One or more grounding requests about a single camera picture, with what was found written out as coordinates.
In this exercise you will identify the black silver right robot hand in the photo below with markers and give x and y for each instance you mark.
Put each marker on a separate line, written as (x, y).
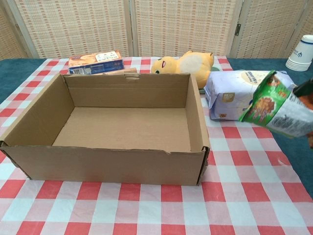
(306, 89)

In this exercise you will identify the green snack bag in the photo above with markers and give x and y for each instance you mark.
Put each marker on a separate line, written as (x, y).
(269, 107)

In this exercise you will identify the pale purple tissue pack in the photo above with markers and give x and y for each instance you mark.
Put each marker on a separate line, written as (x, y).
(225, 98)

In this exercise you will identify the open brown cardboard box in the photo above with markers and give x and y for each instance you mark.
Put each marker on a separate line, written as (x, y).
(110, 166)

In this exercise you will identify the orange blue biscuit box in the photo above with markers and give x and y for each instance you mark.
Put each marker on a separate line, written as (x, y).
(95, 61)

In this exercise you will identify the stack of white paper cups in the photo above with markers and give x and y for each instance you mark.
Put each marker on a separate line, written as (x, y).
(302, 56)

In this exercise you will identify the teal table cloth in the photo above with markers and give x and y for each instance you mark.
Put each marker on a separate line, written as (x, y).
(293, 151)

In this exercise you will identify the woven folding screen panel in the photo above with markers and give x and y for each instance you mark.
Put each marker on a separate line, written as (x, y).
(73, 29)
(269, 29)
(183, 27)
(9, 41)

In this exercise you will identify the brass screen hinge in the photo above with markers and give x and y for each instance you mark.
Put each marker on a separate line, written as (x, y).
(237, 29)

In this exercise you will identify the light green plastic scoop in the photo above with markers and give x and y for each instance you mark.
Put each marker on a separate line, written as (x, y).
(201, 91)

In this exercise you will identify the yellow plush toy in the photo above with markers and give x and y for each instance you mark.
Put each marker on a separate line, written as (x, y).
(188, 64)

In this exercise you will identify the red white checkered tablecloth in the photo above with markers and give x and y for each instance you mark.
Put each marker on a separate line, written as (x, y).
(146, 208)

